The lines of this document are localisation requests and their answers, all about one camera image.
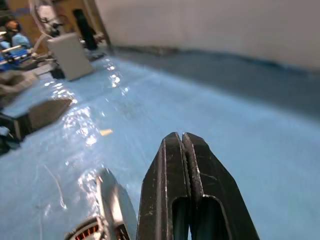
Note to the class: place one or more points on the person in blue shirt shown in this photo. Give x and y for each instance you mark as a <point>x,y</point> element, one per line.
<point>18,37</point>

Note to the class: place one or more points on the blue plastic table sheet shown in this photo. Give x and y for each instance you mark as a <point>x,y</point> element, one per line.
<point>200,112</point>

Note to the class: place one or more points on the white backdrop board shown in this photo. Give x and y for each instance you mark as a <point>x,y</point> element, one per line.
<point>212,27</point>

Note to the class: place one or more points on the grey rectangular box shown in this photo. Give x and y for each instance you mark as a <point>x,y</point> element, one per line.
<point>70,57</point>

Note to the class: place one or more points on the motor housing with copper windings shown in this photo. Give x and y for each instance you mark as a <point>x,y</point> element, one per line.
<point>85,228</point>

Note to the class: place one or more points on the grey toothed motor lid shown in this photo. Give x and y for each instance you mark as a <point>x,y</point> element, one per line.
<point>117,200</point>

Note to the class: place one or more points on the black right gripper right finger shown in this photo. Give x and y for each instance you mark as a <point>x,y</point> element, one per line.
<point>215,185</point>

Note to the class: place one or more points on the dark grey flat box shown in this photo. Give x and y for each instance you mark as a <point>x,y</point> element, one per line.
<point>42,115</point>

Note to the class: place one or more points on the black upright object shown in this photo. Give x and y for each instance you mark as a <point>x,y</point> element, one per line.
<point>85,30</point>

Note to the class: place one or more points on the small yellow tape scrap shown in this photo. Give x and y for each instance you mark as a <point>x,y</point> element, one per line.
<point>106,132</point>

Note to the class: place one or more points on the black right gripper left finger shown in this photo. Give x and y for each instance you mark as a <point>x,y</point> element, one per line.
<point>162,195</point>

